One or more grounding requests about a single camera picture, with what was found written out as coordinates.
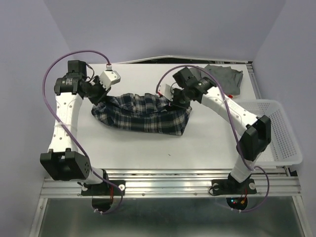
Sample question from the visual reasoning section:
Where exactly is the navy plaid skirt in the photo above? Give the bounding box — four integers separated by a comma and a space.
91, 93, 192, 136

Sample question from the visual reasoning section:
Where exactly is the grey skirt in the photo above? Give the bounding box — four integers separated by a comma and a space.
203, 65, 243, 96

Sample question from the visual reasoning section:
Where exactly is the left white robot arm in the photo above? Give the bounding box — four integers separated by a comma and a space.
40, 60, 110, 195

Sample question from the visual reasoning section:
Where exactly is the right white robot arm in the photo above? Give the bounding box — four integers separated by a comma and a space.
159, 67, 271, 193

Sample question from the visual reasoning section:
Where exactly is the white plastic basket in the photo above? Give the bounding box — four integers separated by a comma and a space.
237, 99, 303, 167

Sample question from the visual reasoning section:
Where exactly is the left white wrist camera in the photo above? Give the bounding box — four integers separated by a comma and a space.
99, 71, 121, 90

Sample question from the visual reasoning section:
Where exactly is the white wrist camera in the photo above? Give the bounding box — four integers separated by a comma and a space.
158, 83, 173, 101
99, 71, 121, 90

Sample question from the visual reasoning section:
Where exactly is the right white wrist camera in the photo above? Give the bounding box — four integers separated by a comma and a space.
158, 83, 173, 101

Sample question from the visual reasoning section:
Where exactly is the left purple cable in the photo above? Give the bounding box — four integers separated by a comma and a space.
42, 50, 124, 215

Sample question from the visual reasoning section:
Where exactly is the aluminium frame rail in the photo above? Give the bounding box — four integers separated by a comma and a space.
39, 168, 301, 198

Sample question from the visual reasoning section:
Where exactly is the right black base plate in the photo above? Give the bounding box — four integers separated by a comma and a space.
208, 179, 257, 196

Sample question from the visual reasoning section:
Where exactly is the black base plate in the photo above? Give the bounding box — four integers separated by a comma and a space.
208, 179, 257, 196
81, 180, 125, 197

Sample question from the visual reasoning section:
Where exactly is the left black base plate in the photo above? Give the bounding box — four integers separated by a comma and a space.
81, 180, 125, 197

